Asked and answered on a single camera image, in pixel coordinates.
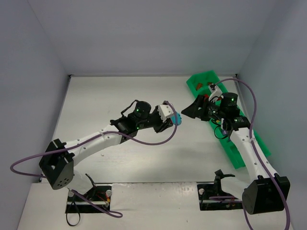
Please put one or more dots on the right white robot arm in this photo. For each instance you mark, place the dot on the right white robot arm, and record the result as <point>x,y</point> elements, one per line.
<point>263,192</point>

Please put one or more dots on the blue round lego piece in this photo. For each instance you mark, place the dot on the blue round lego piece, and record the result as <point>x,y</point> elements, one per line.
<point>176,119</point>

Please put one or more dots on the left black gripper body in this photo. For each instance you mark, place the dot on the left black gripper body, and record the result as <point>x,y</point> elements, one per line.
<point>161,125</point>

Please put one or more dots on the green compartment tray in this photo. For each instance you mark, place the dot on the green compartment tray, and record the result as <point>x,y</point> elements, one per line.
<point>228,146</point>

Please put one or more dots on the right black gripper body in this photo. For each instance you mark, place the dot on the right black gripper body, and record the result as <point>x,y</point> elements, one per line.
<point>202,109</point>

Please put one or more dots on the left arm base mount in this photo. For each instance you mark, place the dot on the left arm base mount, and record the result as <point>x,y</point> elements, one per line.
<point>101,198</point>

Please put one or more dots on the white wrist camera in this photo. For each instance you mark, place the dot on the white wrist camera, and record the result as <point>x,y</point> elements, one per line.
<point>216,93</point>
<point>165,111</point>

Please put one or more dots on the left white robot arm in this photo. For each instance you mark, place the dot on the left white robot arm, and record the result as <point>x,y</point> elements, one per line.
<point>61,158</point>

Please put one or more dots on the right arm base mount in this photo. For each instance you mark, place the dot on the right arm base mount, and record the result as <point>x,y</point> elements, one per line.
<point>210,200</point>

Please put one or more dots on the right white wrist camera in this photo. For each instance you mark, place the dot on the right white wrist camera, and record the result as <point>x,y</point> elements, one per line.
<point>216,93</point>

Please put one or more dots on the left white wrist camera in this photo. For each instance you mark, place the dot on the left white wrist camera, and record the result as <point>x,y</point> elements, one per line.
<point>165,111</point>

